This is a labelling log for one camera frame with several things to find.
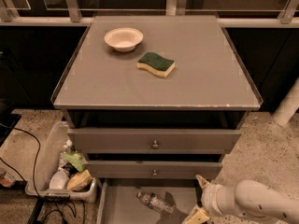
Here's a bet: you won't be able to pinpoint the yellow sponge in bin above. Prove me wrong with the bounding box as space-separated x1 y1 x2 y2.
66 170 93 191

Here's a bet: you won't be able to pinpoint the grey bottom drawer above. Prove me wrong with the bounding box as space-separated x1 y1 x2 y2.
96 179 202 224

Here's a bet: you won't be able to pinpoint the white paper bowl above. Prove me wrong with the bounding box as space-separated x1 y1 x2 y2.
104 28 143 52

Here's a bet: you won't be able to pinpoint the grey drawer cabinet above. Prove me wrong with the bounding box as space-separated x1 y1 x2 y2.
50 15 263 224

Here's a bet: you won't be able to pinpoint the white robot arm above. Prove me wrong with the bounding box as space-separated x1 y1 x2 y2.
182 175 299 224

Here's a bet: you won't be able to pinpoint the green and yellow sponge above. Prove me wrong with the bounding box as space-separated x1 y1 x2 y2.
136 52 175 78

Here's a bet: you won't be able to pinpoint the grey middle drawer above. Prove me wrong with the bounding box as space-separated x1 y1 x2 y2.
86 161 222 179

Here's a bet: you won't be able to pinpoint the white post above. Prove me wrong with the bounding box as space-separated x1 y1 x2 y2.
273 78 299 126

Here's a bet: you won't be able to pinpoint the clear plastic storage bin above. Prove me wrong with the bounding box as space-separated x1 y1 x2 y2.
25 121 97 203

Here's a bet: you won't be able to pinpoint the small can on floor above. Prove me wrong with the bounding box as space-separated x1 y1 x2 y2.
0 168 16 188

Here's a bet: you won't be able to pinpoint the black cable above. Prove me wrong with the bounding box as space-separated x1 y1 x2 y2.
0 123 87 224

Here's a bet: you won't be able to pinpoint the grey top drawer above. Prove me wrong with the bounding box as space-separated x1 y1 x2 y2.
67 128 241 154

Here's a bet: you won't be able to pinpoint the green item in bin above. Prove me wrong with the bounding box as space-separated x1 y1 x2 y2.
64 152 85 173

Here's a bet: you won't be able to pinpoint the metal window frame railing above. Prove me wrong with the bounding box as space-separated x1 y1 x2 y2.
0 0 299 27

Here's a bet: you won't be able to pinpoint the clear plastic water bottle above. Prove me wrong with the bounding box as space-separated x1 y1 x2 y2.
136 191 175 215

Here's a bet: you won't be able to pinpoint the grey drawer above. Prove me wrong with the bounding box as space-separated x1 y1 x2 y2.
67 128 241 154
96 179 202 224
86 161 222 179

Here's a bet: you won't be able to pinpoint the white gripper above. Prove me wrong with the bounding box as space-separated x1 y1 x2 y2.
182 175 242 224

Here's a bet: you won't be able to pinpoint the white bowl in bin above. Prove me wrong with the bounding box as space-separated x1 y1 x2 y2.
50 171 69 189

